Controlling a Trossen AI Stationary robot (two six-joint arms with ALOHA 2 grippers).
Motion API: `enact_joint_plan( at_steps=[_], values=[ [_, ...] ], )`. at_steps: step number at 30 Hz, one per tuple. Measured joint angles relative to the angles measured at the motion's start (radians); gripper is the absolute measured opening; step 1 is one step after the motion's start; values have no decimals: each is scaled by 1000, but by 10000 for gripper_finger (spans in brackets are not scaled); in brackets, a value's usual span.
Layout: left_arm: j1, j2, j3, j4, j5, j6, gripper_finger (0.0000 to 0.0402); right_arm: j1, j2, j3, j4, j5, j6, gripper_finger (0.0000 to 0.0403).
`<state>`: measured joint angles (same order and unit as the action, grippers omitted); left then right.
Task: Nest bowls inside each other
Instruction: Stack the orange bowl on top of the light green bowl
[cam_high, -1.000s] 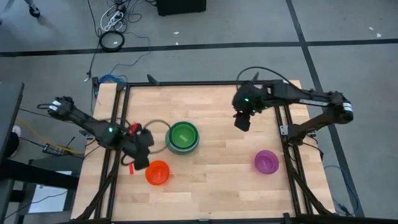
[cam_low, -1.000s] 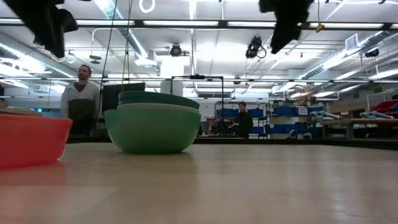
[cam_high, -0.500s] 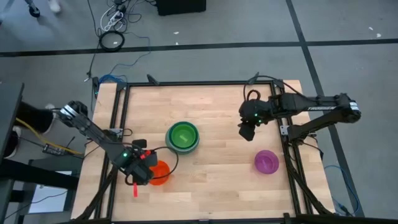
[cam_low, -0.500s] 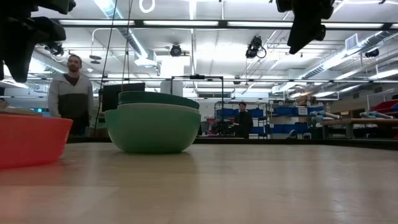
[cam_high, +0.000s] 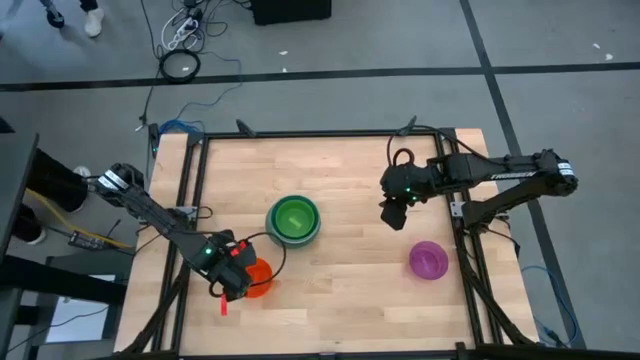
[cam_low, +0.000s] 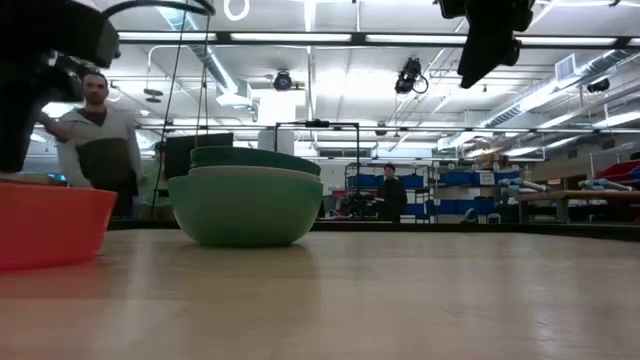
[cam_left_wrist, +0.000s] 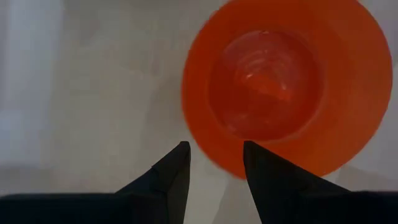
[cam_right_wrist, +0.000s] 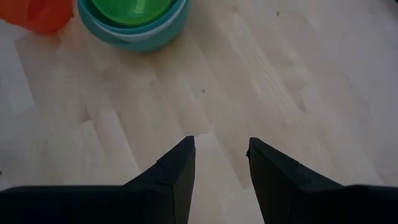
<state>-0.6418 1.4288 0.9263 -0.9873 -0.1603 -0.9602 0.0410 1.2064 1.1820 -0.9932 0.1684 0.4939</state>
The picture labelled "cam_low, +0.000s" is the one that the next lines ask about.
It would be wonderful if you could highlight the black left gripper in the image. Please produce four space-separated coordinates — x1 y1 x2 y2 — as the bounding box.
0 0 121 174

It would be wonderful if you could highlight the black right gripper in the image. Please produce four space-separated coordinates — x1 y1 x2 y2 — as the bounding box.
438 0 536 90

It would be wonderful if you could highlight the teal bowl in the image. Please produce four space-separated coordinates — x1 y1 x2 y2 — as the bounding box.
189 145 322 177

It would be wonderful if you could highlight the light green bowl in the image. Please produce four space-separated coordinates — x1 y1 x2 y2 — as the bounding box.
167 174 325 248

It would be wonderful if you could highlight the person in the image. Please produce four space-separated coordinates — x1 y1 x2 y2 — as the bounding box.
37 69 146 220
139 141 174 221
375 162 409 223

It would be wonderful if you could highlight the orange plastic bowl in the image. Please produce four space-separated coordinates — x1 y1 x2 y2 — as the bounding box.
0 180 119 272

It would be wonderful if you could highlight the black overhead rig beam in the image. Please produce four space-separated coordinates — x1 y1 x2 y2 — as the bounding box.
117 30 640 50

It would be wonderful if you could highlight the shelving with blue bins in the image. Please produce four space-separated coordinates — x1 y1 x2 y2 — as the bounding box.
344 167 521 224

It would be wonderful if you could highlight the black monitor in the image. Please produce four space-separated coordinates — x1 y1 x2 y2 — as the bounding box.
164 132 235 180

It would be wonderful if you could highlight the wooden workbench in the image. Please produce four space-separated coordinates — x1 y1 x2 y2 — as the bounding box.
514 188 640 225

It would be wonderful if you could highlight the black ceiling camera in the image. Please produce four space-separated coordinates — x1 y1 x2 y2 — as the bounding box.
585 77 611 95
272 69 294 93
394 57 430 96

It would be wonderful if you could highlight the black hanging cable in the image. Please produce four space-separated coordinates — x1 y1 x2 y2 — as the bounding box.
193 13 212 149
149 0 190 221

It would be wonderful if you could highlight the black tube frame stand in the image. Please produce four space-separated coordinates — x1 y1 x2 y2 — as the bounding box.
273 119 361 221

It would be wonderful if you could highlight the black looped wrist cable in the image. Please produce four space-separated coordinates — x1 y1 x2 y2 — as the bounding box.
102 0 217 19

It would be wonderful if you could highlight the black table edge frame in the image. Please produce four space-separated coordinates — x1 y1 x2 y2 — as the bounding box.
107 218 640 243

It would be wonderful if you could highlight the white ring light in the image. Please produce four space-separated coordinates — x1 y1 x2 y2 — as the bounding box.
223 0 250 22

